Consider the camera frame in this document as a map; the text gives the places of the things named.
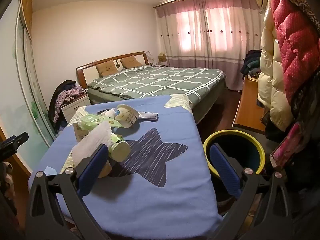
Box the wooden bed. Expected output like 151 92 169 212
76 51 228 125

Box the green plastic bag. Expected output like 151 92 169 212
77 114 123 130

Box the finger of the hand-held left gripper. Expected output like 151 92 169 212
0 132 29 162

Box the white bubble wrap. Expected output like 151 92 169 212
71 122 112 168

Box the brown pillow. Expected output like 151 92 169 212
120 56 141 68
96 60 117 77

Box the plush toy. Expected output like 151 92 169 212
0 161 15 205

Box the dark jacket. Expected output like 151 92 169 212
48 80 77 130

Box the yellow rimmed trash bin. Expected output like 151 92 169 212
203 129 265 203

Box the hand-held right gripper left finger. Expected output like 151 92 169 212
25 144 110 240

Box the green white cup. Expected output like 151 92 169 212
107 132 131 163

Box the white nightstand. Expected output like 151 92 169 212
61 95 91 123

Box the beige carton box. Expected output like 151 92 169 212
72 120 88 142

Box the wardrobe sliding door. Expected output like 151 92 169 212
0 0 57 160

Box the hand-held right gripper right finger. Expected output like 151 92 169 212
209 144 294 240

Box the printed paper bowl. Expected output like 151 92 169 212
114 104 140 128

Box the white wrapper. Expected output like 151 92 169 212
137 111 159 123

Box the pile of dark clothes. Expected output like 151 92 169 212
240 49 263 77

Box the wooden wardrobe cupboard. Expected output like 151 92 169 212
20 0 34 38

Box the green plaid duvet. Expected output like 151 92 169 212
87 65 225 100

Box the blue star blanket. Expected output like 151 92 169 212
29 94 224 240

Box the pink bag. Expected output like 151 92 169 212
269 122 308 170

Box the dark floral garment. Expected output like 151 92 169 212
287 67 320 130

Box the cream down jacket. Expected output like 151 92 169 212
257 5 300 134

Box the beige paper cup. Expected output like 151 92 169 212
100 160 113 178

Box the leopard print scarf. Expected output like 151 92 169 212
277 0 320 30

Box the wooden desk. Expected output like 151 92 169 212
232 74 267 133

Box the pink white curtain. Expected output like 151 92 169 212
153 0 265 92

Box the small white bottle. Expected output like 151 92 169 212
101 107 118 118

